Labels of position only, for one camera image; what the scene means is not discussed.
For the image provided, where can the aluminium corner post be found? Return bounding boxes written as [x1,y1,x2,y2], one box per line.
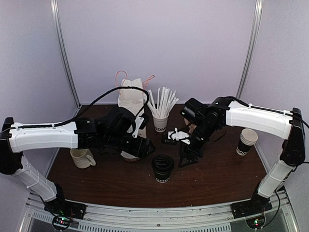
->
[236,0,263,99]
[50,0,81,108]

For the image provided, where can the wrapped white straws bundle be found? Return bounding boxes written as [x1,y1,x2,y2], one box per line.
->
[147,87,179,119]

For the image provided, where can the cardboard cup carrier tray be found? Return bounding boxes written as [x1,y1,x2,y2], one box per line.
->
[184,118,197,134]

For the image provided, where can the black paper coffee cup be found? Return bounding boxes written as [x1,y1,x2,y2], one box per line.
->
[154,170,172,183]

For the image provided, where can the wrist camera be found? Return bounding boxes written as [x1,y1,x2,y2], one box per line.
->
[132,113,149,138]
[161,128,191,145]

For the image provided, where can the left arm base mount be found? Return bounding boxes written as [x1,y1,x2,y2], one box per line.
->
[42,200,86,231]

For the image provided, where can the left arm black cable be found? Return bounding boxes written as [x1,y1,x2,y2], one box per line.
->
[0,86,151,136]

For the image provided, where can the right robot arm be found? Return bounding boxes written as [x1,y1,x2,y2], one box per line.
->
[179,96,306,214]

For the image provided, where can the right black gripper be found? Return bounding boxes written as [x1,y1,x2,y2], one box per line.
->
[179,120,218,168]

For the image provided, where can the white ceramic bowl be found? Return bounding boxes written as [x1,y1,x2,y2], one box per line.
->
[121,151,140,162]

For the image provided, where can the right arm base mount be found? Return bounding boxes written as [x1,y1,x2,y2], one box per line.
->
[231,193,272,229]

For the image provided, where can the right aluminium corner post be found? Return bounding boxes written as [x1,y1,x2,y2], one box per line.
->
[236,0,263,99]

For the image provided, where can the white paper takeout bag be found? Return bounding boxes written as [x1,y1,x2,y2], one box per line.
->
[114,70,155,140]

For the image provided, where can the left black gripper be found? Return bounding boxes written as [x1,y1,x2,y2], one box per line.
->
[104,133,156,159]

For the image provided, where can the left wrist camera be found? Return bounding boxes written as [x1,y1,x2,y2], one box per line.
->
[132,113,149,138]

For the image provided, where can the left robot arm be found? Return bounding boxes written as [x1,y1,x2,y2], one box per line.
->
[0,106,155,215]

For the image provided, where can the cream ceramic mug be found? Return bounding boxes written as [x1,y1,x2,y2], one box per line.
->
[70,149,96,169]

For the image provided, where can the white cup holding straws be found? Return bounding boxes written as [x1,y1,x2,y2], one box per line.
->
[153,115,169,132]

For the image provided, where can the left aluminium corner post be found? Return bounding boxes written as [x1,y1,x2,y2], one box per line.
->
[50,0,81,108]

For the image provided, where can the black plastic cup lid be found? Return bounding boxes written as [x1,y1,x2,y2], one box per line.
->
[152,154,174,173]

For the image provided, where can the stack of paper cups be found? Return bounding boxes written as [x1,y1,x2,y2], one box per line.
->
[236,128,258,156]

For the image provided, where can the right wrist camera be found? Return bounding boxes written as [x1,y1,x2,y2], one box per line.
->
[161,128,191,145]

